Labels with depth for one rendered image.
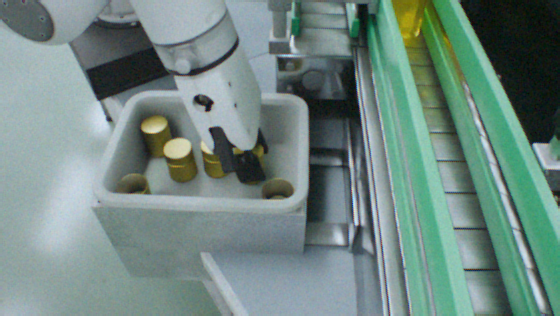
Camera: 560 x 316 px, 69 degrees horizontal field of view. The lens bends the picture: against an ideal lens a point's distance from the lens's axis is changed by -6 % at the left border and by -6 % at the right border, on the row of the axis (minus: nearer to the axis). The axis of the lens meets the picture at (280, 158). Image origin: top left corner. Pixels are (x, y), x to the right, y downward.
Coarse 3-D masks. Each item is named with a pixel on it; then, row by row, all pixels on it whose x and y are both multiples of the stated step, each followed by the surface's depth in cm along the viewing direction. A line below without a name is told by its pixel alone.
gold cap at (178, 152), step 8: (168, 144) 51; (176, 144) 51; (184, 144) 51; (168, 152) 50; (176, 152) 50; (184, 152) 50; (192, 152) 51; (168, 160) 50; (176, 160) 49; (184, 160) 50; (192, 160) 51; (168, 168) 52; (176, 168) 51; (184, 168) 51; (192, 168) 52; (176, 176) 52; (184, 176) 52; (192, 176) 52
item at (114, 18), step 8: (112, 0) 68; (120, 0) 68; (128, 0) 68; (104, 8) 69; (112, 8) 69; (120, 8) 69; (128, 8) 69; (104, 16) 70; (112, 16) 70; (120, 16) 70; (128, 16) 69; (136, 16) 69
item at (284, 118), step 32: (160, 96) 53; (288, 96) 52; (128, 128) 50; (192, 128) 56; (288, 128) 55; (128, 160) 50; (160, 160) 55; (288, 160) 55; (96, 192) 42; (160, 192) 51; (192, 192) 51; (224, 192) 51; (256, 192) 51
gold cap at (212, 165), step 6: (204, 144) 51; (204, 150) 50; (204, 156) 51; (210, 156) 50; (216, 156) 50; (204, 162) 52; (210, 162) 51; (216, 162) 51; (204, 168) 53; (210, 168) 52; (216, 168) 52; (210, 174) 53; (216, 174) 52; (222, 174) 53; (228, 174) 53
